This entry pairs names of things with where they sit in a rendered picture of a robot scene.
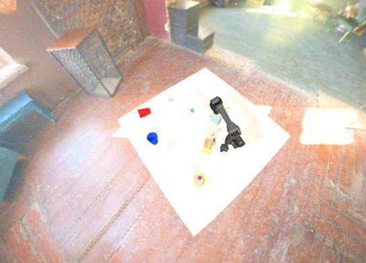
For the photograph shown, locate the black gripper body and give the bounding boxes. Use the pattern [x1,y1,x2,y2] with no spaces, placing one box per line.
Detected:
[220,134,233,152]

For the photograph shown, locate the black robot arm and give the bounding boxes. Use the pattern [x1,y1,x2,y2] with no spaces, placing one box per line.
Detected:
[210,96,246,149]

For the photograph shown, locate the yellow cup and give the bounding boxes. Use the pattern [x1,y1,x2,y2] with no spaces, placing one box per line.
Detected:
[194,174,206,186]

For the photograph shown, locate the blue cup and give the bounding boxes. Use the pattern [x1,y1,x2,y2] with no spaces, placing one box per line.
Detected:
[147,133,157,145]

